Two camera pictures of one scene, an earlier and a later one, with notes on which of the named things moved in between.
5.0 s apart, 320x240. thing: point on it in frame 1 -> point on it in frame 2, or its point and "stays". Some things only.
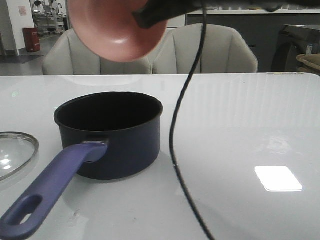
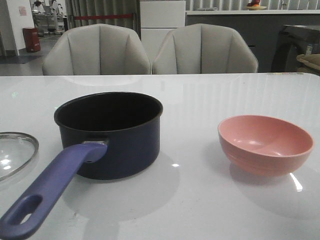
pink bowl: (109, 28) -> (264, 146)
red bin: (31, 39) stays
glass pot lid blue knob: (17, 150) stays
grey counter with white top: (260, 29) stays
